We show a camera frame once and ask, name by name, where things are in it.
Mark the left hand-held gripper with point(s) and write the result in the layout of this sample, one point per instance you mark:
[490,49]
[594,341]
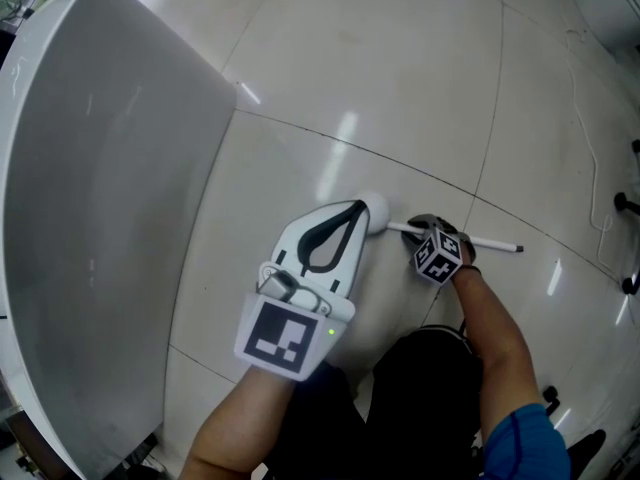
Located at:
[280,338]

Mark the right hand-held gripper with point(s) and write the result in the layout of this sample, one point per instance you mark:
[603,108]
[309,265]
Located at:
[440,260]

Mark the white bathtub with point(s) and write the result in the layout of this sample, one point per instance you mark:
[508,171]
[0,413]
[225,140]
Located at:
[100,218]

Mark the person's left forearm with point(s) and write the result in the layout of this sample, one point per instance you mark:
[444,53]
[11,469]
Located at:
[235,428]

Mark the person's right forearm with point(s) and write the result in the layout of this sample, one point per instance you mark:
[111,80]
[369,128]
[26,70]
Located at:
[500,348]

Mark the person's right hand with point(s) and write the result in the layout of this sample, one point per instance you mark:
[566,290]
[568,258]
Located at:
[470,257]

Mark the person's black trousers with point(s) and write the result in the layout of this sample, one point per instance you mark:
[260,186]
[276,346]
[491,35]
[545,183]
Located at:
[425,393]

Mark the person's teal shirt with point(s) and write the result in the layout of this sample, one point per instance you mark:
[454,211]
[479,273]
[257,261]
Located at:
[525,448]

